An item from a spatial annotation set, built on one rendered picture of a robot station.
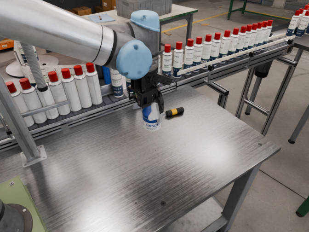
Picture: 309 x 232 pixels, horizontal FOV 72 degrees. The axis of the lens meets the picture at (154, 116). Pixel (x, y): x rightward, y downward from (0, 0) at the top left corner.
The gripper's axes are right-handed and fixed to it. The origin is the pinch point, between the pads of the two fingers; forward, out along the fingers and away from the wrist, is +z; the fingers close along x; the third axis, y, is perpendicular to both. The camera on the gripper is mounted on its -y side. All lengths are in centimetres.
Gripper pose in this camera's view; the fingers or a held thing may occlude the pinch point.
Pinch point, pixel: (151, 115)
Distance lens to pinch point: 78.8
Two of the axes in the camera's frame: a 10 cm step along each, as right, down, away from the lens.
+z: 0.0, 7.8, 6.3
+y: -7.4, 4.2, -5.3
